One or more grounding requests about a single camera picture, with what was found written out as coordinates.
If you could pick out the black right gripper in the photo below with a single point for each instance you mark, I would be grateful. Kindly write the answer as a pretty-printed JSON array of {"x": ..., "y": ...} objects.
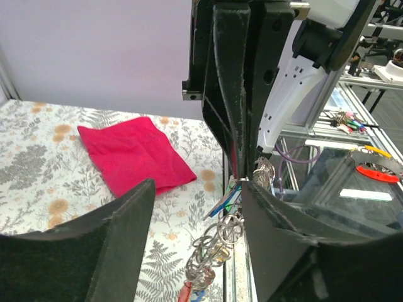
[{"x": 219, "y": 69}]

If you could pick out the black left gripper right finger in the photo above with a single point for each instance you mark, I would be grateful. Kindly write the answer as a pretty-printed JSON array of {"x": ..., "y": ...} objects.
[{"x": 298, "y": 258}]

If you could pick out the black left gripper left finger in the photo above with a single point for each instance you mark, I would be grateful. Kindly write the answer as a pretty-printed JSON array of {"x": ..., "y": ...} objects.
[{"x": 96, "y": 257}]

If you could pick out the large keyring with many rings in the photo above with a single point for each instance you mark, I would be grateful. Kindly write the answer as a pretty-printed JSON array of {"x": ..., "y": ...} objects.
[{"x": 223, "y": 246}]

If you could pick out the blue key tag with key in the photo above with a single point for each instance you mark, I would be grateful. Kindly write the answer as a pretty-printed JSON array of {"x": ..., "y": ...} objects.
[{"x": 229, "y": 199}]

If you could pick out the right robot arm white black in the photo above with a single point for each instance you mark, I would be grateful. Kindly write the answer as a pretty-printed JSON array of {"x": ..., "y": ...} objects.
[{"x": 315, "y": 47}]

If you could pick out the spare keyring disc with tags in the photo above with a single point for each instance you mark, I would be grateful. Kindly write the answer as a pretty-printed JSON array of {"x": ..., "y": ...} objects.
[{"x": 376, "y": 164}]

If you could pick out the red folded cloth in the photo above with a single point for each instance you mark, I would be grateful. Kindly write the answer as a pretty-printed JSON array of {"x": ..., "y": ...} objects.
[{"x": 132, "y": 151}]

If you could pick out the bunch of coloured key tags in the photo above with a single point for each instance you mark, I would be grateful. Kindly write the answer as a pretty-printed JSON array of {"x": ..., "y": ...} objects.
[{"x": 347, "y": 122}]

